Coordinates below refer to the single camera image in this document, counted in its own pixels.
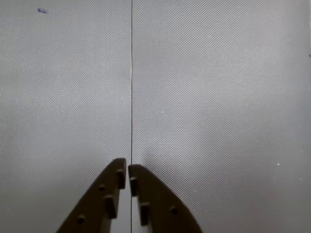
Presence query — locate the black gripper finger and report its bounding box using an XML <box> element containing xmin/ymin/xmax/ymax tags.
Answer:
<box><xmin>128</xmin><ymin>164</ymin><xmax>204</xmax><ymax>233</ymax></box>
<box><xmin>56</xmin><ymin>158</ymin><xmax>127</xmax><ymax>233</ymax></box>

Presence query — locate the grey textured table mat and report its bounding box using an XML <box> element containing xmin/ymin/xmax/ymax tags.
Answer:
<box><xmin>131</xmin><ymin>0</ymin><xmax>311</xmax><ymax>233</ymax></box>
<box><xmin>0</xmin><ymin>0</ymin><xmax>132</xmax><ymax>233</ymax></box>

